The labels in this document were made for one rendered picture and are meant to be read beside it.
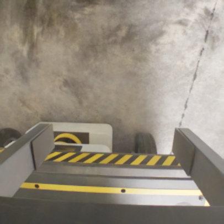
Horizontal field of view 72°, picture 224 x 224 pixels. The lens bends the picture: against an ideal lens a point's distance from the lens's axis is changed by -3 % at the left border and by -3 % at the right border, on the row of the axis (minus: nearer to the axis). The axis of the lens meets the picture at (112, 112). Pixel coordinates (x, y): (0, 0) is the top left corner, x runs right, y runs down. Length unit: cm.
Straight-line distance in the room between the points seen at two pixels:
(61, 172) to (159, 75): 43
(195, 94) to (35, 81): 57
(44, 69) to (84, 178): 42
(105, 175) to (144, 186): 7
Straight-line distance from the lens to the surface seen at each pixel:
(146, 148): 48
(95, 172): 30
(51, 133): 16
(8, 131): 63
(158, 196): 33
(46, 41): 61
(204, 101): 65
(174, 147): 17
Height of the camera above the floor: 56
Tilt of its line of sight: 74 degrees down
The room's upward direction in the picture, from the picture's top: 172 degrees counter-clockwise
